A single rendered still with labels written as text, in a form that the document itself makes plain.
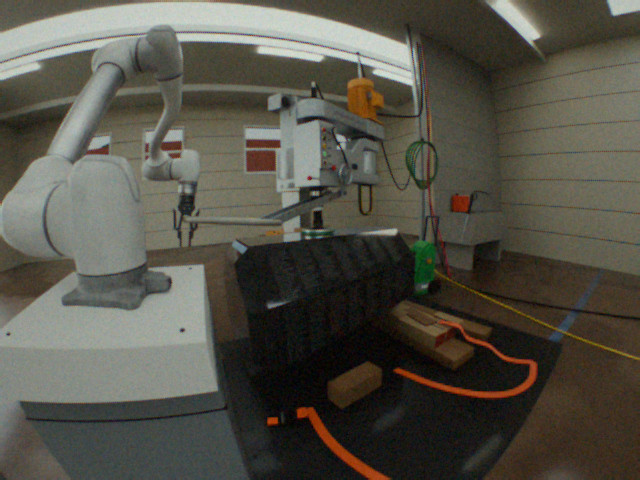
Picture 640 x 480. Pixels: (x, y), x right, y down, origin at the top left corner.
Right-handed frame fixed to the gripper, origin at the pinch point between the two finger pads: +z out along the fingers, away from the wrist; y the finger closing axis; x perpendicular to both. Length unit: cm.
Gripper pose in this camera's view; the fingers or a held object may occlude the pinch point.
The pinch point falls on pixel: (185, 239)
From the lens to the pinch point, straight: 127.1
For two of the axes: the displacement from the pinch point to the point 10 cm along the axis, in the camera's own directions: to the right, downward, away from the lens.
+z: -0.5, 10.0, 0.5
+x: -5.9, -0.8, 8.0
